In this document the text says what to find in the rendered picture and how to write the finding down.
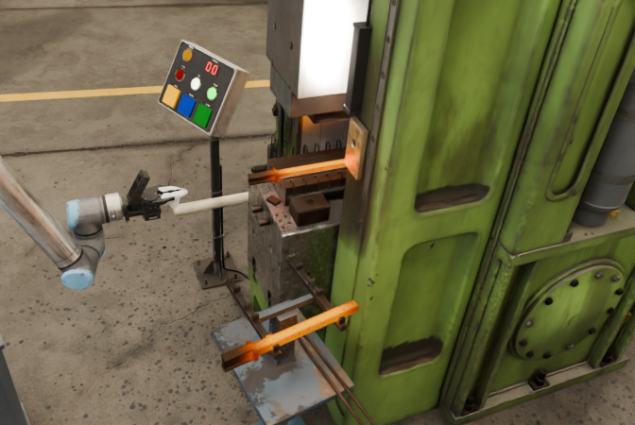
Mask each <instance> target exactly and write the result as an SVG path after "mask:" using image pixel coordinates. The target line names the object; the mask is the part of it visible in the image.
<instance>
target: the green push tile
mask: <svg viewBox="0 0 635 425"><path fill-rule="evenodd" d="M212 113H213V110H211V109H209V108H208V107H206V106H204V105H203V104H199V105H198V108H197V112H196V114H195V117H194V119H193V121H195V122H196V123H198V124H199V125H201V126H202V127H204V128H206V127H207V125H208V123H209V120H210V118H211V116H212Z"/></svg>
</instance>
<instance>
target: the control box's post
mask: <svg viewBox="0 0 635 425"><path fill-rule="evenodd" d="M209 138H210V161H211V189H212V191H213V193H214V192H219V191H220V167H219V137H215V136H210V135H209ZM212 227H213V236H214V237H217V236H221V219H220V208H216V209H212ZM213 259H214V261H215V273H216V263H217V262H219V263H220V272H222V271H221V238H216V239H214V238H213Z"/></svg>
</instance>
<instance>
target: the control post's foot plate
mask: <svg viewBox="0 0 635 425"><path fill-rule="evenodd" d="M224 265H225V267H226V268H229V269H235V270H238V269H237V267H236V265H235V262H234V260H233V258H232V255H231V254H229V251H228V250H227V254H226V255H224ZM193 266H194V269H195V271H196V273H197V279H198V280H199V283H200V285H201V288H202V289H203V290H206V289H211V288H216V287H222V286H225V285H226V284H225V280H226V279H227V277H228V276H231V275H233V281H234V282H235V283H237V282H240V281H243V278H242V276H241V275H240V273H238V272H234V271H229V270H225V269H224V268H223V265H222V256H221V271H222V272H220V263H219V262H217V263H216V273H215V261H214V259H213V258H209V259H204V260H200V259H198V260H197V261H194V262H193ZM238 271H239V270H238Z"/></svg>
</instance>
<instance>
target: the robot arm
mask: <svg viewBox="0 0 635 425"><path fill-rule="evenodd" d="M149 180H150V176H149V174H148V172H147V171H145V170H140V171H139V173H138V175H137V177H136V179H135V180H134V182H133V184H132V186H131V188H130V189H129V192H128V194H127V199H125V195H121V196H119V194H118V193H114V194H108V195H100V196H94V197H88V198H82V199H76V200H72V201H68V202H67V203H66V215H67V224H68V229H69V230H72V231H73V232H74V236H75V240H74V239H73V238H72V237H71V236H70V235H69V234H68V232H67V231H66V230H65V229H64V228H63V227H62V226H61V224H60V223H59V222H58V221H57V220H56V219H55V217H54V216H53V215H52V214H51V213H50V212H49V211H48V210H47V209H46V207H45V206H44V205H43V204H42V202H41V201H40V200H39V199H38V198H37V197H36V196H35V195H34V194H33V193H32V192H31V191H30V190H29V188H28V187H27V186H26V185H25V184H24V183H23V181H22V180H21V179H20V178H19V177H18V176H17V174H16V173H15V172H14V171H13V170H12V169H11V168H10V166H9V165H8V164H7V163H6V162H5V161H4V159H3V158H2V157H1V156H0V205H1V206H2V207H3V208H4V209H5V211H6V212H7V213H8V214H9V215H10V216H11V217H12V218H13V219H14V220H15V221H16V222H17V224H18V225H19V226H20V227H21V228H22V229H23V230H24V231H25V232H26V233H27V234H28V236H29V237H30V238H31V239H32V240H33V241H34V242H35V243H36V244H37V245H38V246H39V247H40V248H41V250H42V251H43V252H44V253H45V254H46V255H47V256H48V257H49V258H50V259H51V260H52V261H53V263H54V264H55V266H56V267H57V268H58V269H59V270H60V271H61V272H62V275H61V281H62V283H63V284H64V285H65V286H66V287H68V288H70V289H74V290H82V289H86V288H88V287H89V286H90V285H91V284H92V283H93V280H94V277H95V271H96V269H97V266H98V262H99V260H100V259H101V258H102V257H103V256H104V255H105V253H106V242H105V238H104V232H103V227H102V224H106V223H110V222H115V221H120V220H123V215H124V217H125V220H126V221H129V218H130V217H133V216H139V215H141V216H142V217H143V218H144V219H145V221H149V220H154V219H159V218H161V213H162V211H161V207H160V206H161V205H170V207H171V208H172V209H176V208H178V206H179V202H180V198H181V197H183V196H185V195H186V194H188V192H187V190H185V189H181V188H178V187H174V186H169V185H156V186H152V187H148V188H146V186H147V184H148V182H149ZM158 194H159V195H158ZM155 216H157V218H151V219H149V218H150V217H155Z"/></svg>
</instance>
